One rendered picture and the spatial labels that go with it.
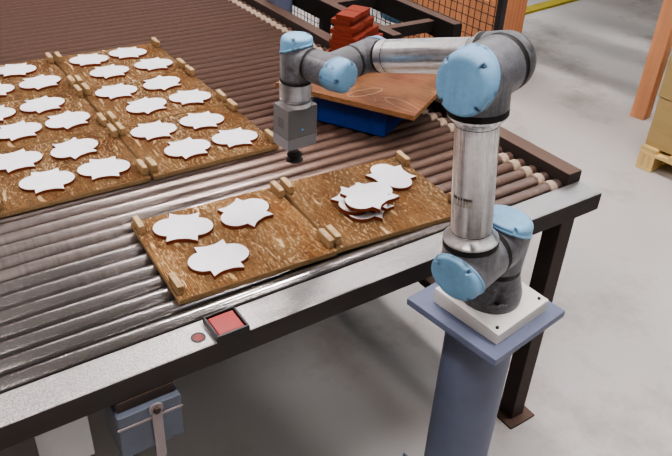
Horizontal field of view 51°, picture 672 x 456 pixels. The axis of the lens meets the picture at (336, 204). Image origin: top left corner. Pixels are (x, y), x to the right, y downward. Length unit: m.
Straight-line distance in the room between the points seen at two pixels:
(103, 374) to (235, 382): 1.26
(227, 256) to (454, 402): 0.68
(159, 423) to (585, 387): 1.80
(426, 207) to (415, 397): 0.96
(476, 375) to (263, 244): 0.61
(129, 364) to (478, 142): 0.81
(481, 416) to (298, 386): 0.97
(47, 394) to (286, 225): 0.71
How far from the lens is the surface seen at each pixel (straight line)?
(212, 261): 1.69
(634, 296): 3.45
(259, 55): 3.00
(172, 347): 1.53
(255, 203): 1.90
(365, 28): 2.57
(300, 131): 1.68
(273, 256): 1.72
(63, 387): 1.49
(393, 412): 2.64
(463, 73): 1.27
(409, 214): 1.91
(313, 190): 1.98
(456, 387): 1.83
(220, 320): 1.56
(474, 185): 1.38
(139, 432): 1.58
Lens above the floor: 1.95
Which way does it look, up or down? 32 degrees down
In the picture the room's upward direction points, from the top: 3 degrees clockwise
